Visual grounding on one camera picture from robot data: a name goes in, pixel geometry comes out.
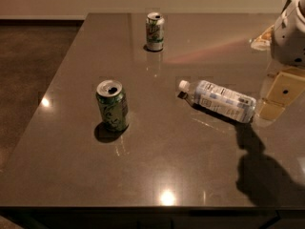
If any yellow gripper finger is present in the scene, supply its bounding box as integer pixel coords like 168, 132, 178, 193
251, 26, 275, 51
255, 67, 305, 122

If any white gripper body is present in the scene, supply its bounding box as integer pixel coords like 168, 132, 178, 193
271, 0, 305, 68

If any green soda can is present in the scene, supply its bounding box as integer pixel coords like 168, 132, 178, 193
96, 79, 129, 132

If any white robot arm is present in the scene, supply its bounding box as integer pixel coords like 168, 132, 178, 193
251, 0, 305, 122

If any white 7up can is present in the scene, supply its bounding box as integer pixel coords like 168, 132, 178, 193
146, 12, 165, 52

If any clear plastic water bottle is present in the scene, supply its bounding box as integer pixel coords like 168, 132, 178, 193
178, 80, 256, 123

